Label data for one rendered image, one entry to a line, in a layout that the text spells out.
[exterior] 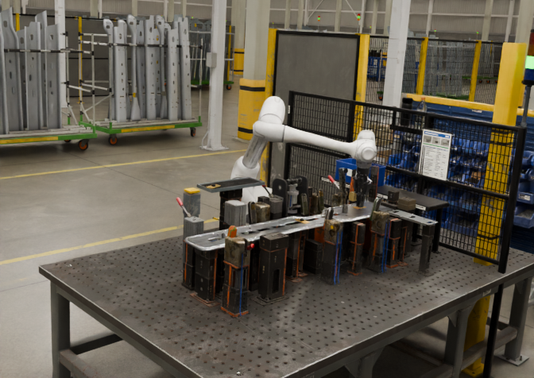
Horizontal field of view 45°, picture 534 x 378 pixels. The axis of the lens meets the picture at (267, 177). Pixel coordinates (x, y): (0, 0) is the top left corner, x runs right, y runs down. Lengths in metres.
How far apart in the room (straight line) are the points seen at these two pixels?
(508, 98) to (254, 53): 7.85
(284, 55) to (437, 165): 2.84
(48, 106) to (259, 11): 3.81
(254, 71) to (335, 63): 5.39
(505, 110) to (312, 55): 2.77
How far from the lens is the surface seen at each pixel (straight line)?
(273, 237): 3.11
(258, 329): 2.94
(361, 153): 3.51
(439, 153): 4.11
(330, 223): 3.39
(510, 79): 3.89
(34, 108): 10.36
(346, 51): 5.99
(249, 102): 11.36
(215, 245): 3.04
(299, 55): 6.39
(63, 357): 3.76
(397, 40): 8.10
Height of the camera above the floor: 2.01
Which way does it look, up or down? 13 degrees down
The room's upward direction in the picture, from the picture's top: 3 degrees clockwise
